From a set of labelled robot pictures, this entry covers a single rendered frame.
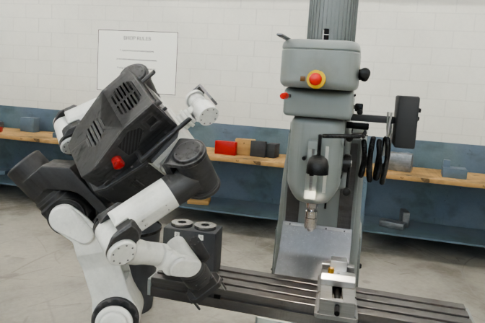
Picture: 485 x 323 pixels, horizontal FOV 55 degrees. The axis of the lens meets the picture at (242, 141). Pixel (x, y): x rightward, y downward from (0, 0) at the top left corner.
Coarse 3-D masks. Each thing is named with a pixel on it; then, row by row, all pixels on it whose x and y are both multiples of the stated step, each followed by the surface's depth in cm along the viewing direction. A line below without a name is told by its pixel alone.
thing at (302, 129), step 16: (304, 128) 168; (320, 128) 166; (336, 128) 166; (304, 144) 168; (336, 144) 167; (288, 160) 175; (304, 160) 169; (336, 160) 168; (288, 176) 174; (304, 176) 169; (320, 176) 168; (336, 176) 169; (304, 192) 170; (320, 192) 169
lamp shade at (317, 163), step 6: (312, 156) 152; (318, 156) 150; (324, 156) 152; (312, 162) 150; (318, 162) 149; (324, 162) 150; (312, 168) 150; (318, 168) 149; (324, 168) 149; (312, 174) 150; (318, 174) 149; (324, 174) 150
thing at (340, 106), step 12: (300, 96) 163; (312, 96) 162; (324, 96) 161; (336, 96) 160; (348, 96) 159; (288, 108) 165; (300, 108) 164; (312, 108) 163; (324, 108) 162; (336, 108) 161; (348, 108) 160
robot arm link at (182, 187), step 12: (192, 168) 120; (204, 168) 123; (168, 180) 123; (180, 180) 122; (192, 180) 123; (204, 180) 124; (216, 180) 128; (180, 192) 122; (192, 192) 124; (204, 192) 127; (180, 204) 125
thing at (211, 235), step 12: (168, 228) 190; (180, 228) 190; (192, 228) 191; (204, 228) 188; (216, 228) 193; (168, 240) 190; (204, 240) 187; (216, 240) 188; (216, 252) 189; (216, 264) 191
